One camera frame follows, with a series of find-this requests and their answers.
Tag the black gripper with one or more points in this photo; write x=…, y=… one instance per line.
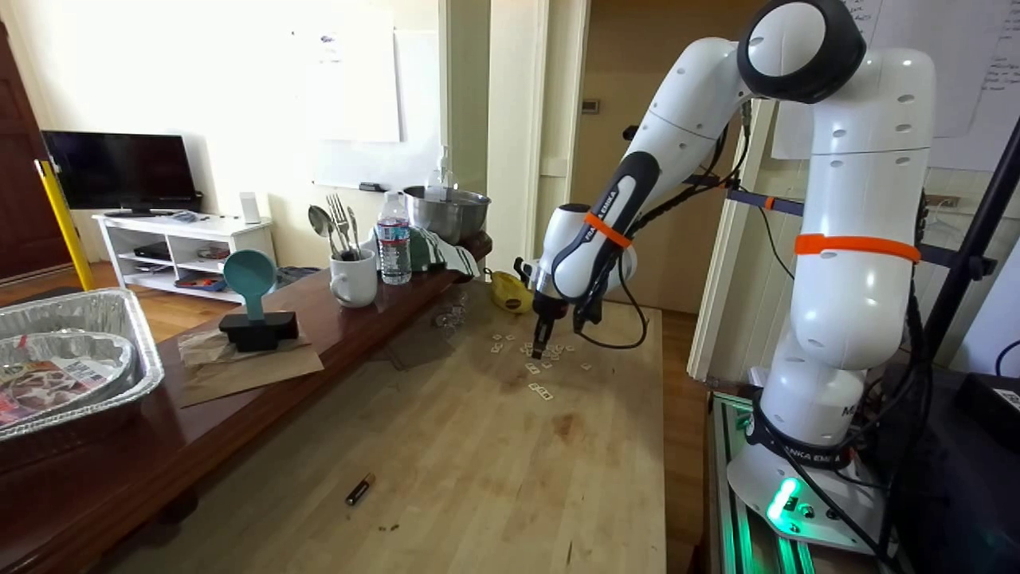
x=549, y=309

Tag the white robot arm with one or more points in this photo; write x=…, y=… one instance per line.
x=859, y=234

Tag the yellow black hand tool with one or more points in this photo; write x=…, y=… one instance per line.
x=507, y=291

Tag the green striped white towel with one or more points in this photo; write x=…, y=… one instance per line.
x=435, y=254

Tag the large steel mixing bowl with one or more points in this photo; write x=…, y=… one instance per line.
x=447, y=212

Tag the clear plastic water bottle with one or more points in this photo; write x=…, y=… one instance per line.
x=393, y=241

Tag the white ceramic mug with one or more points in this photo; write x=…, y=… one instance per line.
x=354, y=277

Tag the small black marker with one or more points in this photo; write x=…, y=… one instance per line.
x=358, y=493

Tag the teal scoop on black base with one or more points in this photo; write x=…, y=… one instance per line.
x=254, y=274

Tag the brown cardboard sheet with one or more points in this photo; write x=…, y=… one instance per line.
x=214, y=367

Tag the white tv shelf unit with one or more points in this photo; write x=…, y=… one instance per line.
x=180, y=255

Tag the black flat screen television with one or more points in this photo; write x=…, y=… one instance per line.
x=122, y=169

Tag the aluminium foil tray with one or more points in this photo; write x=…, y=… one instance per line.
x=73, y=355

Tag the dark wooden side table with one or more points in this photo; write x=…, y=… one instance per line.
x=73, y=493

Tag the yellow stick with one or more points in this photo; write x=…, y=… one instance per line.
x=64, y=223

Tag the robot base plate green light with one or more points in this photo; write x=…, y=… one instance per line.
x=837, y=507

